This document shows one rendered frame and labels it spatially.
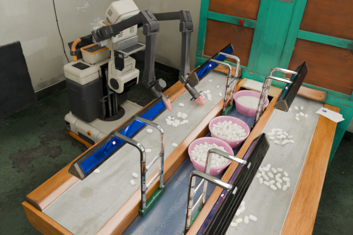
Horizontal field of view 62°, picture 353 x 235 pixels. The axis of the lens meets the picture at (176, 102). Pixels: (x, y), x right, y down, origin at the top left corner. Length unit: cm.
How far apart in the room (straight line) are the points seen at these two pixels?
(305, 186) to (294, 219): 24
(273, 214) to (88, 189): 92
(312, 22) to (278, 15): 24
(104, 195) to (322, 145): 134
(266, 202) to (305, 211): 18
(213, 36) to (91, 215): 176
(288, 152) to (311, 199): 37
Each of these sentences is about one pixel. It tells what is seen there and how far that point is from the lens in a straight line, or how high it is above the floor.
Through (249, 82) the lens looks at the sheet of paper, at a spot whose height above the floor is 78.
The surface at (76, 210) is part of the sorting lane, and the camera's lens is 153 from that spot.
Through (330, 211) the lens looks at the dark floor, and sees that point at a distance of 278.
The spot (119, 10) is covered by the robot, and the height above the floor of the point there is 134.
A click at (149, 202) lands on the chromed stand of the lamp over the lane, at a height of 71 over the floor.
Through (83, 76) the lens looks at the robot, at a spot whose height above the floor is 78.
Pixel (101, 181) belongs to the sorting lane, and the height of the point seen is 74.
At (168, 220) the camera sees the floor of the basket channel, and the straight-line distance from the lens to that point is 154.
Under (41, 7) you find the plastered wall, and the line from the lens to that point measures 356.
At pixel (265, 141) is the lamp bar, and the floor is 109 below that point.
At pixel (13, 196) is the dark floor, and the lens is 273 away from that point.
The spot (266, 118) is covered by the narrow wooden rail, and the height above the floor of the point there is 76.
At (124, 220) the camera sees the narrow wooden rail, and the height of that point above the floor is 75.
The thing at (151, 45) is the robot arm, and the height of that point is 124.
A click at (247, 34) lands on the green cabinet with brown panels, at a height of 115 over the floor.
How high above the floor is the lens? 193
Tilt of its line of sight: 33 degrees down
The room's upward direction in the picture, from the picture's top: 3 degrees clockwise
